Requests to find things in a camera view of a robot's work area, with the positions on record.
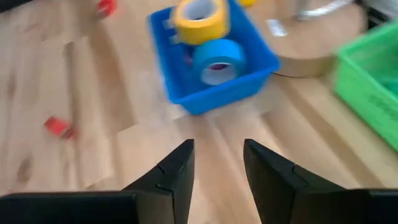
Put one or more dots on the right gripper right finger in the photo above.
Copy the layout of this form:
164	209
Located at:
273	186

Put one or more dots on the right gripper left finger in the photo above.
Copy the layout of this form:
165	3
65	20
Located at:
168	186

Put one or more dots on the light blue tape roll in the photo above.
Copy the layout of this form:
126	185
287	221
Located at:
217	51

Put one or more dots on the yellow tape roll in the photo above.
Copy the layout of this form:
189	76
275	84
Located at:
202	32

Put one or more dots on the red mini stapler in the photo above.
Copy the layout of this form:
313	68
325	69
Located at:
59	127
106	7

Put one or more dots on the blue plastic basket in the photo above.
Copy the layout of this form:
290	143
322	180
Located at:
217	96

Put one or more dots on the green plastic basket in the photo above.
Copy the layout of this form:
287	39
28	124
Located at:
367	77

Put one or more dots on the round wooden lamp base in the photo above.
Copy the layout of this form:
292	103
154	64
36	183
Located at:
311	43

